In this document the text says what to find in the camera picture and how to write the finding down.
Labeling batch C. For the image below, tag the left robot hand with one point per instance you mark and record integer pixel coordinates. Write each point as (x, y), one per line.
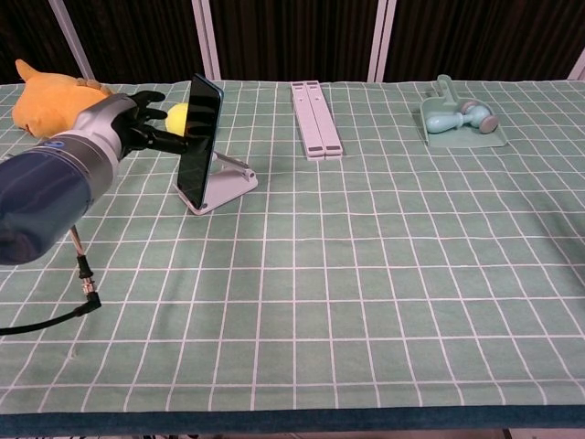
(107, 119)

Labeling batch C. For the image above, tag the black smartphone with teal edge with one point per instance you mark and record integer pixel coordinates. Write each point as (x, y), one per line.
(198, 137)

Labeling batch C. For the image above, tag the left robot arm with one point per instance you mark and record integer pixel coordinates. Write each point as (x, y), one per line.
(41, 192)

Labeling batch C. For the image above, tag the white folding phone stand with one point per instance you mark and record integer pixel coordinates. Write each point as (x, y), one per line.
(228, 183)

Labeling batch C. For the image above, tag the folded light grey laptop stand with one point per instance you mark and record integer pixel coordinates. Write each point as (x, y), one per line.
(315, 119)

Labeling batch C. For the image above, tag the orange plush toy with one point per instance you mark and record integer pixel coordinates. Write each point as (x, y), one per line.
(45, 105)

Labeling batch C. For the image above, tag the yellow tennis ball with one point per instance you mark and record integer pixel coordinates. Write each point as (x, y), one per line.
(176, 119)

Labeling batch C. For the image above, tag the black pleated curtain panel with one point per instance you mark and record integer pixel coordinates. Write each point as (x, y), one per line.
(292, 36)
(484, 36)
(137, 36)
(23, 32)

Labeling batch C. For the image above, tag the green checkered tablecloth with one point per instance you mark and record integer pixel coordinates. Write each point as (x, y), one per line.
(365, 274)

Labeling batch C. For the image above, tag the green plastic dustpan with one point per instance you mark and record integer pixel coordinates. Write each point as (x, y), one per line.
(457, 138)

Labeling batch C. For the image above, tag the white aluminium frame post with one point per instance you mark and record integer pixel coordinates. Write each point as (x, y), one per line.
(381, 41)
(73, 41)
(206, 41)
(578, 68)

